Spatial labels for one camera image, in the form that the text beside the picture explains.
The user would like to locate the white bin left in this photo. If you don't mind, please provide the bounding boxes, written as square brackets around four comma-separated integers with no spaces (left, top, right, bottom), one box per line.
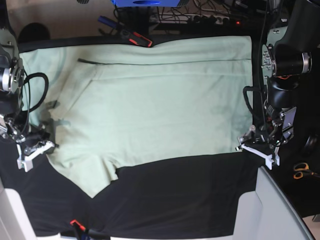
[0,181,37,240]

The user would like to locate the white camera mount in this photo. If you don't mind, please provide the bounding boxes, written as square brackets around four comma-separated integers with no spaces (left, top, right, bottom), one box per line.
[16,140,52,173]
[235,144,280,170]

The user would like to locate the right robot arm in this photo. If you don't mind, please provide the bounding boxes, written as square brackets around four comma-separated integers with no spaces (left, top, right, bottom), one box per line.
[0,0,56,158]

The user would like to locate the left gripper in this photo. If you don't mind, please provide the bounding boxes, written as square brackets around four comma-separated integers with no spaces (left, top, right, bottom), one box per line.
[238,119,294,150]

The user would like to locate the white bin right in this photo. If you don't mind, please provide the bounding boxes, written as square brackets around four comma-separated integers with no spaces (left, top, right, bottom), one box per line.
[232,167,314,240]

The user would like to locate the black tape roll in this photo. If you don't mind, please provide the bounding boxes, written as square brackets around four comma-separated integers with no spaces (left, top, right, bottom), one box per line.
[301,133,320,157]

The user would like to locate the black table cloth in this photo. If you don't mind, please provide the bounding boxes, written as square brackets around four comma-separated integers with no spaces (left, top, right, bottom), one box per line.
[0,34,320,238]

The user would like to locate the orange-handled scissors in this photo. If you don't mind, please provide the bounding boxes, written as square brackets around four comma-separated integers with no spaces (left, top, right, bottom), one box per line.
[293,162,320,180]

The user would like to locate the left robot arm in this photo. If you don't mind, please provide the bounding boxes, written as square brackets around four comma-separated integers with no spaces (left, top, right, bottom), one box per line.
[238,0,320,149]

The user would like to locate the blue-red bar clamp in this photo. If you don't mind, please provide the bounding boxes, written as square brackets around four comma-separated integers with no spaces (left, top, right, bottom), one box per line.
[98,16,153,48]
[60,219,111,240]

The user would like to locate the white bin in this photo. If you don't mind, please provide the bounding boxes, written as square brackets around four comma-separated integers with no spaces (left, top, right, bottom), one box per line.
[0,181,37,240]
[232,167,314,240]

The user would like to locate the bottom blue-red bar clamp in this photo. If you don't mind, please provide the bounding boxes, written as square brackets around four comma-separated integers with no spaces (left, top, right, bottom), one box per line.
[60,219,111,240]

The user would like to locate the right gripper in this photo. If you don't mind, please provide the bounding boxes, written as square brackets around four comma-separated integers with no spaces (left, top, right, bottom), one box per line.
[5,119,60,155]

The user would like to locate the light green T-shirt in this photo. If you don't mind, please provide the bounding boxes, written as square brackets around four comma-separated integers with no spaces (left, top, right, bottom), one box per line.
[21,36,253,198]

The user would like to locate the top blue-red bar clamp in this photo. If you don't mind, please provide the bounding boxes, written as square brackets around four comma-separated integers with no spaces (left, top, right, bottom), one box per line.
[98,16,153,48]

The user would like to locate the blue box on stand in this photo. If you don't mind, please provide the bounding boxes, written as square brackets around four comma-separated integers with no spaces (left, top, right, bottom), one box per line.
[111,0,189,8]

